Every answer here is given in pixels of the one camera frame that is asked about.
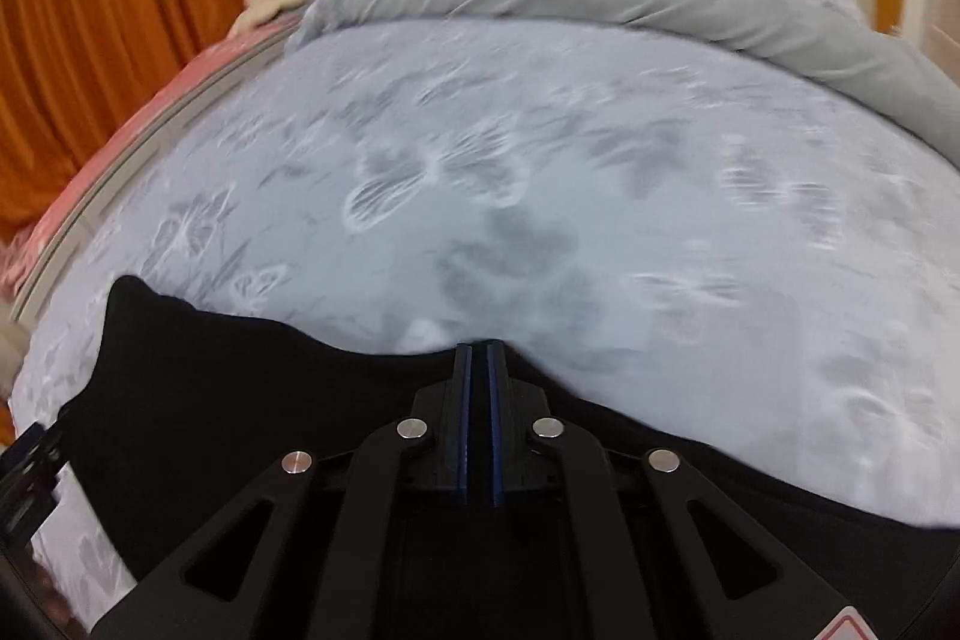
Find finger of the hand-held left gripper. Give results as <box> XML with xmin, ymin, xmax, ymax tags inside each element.
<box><xmin>9</xmin><ymin>419</ymin><xmax>70</xmax><ymax>480</ymax></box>

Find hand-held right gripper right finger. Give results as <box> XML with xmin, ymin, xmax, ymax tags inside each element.
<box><xmin>484</xmin><ymin>342</ymin><xmax>886</xmax><ymax>640</ymax></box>

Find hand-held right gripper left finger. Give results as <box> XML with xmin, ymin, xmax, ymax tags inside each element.
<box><xmin>90</xmin><ymin>344</ymin><xmax>475</xmax><ymax>640</ymax></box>

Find black pants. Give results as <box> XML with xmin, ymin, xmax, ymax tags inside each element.
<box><xmin>56</xmin><ymin>275</ymin><xmax>960</xmax><ymax>640</ymax></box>

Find pink patterned blanket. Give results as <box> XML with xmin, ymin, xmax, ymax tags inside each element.
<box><xmin>0</xmin><ymin>21</ymin><xmax>293</xmax><ymax>304</ymax></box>

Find butterfly-print light blue bedsheet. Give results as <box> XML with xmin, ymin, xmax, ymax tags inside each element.
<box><xmin>7</xmin><ymin>14</ymin><xmax>960</xmax><ymax>633</ymax></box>

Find orange curtain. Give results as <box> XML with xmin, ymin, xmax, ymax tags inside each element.
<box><xmin>0</xmin><ymin>0</ymin><xmax>263</xmax><ymax>244</ymax></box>

